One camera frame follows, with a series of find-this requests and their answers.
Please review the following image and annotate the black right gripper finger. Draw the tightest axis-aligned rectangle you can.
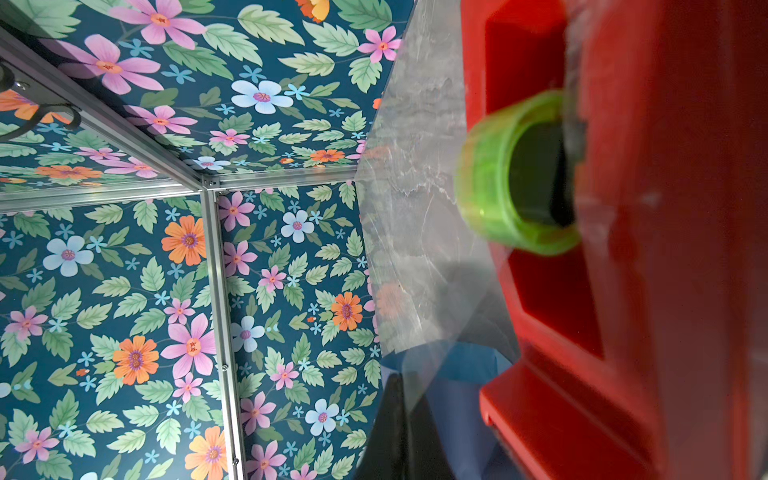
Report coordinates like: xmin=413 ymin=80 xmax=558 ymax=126
xmin=353 ymin=374 xmax=454 ymax=480

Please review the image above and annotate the aluminium left side bar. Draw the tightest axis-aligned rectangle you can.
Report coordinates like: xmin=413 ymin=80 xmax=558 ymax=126
xmin=1 ymin=165 xmax=358 ymax=213

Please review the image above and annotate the black hook rail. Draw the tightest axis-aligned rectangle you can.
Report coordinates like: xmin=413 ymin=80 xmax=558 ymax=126
xmin=1 ymin=59 xmax=82 ymax=142

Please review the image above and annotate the red tape dispenser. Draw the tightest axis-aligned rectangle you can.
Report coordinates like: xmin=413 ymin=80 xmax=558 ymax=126
xmin=455 ymin=1 xmax=767 ymax=479

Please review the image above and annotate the aluminium corner frame post left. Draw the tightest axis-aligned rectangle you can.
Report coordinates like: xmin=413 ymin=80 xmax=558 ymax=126
xmin=200 ymin=189 xmax=247 ymax=480

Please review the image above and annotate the aluminium horizontal back bar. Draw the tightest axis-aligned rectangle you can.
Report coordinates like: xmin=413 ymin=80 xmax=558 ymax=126
xmin=1 ymin=30 xmax=203 ymax=192

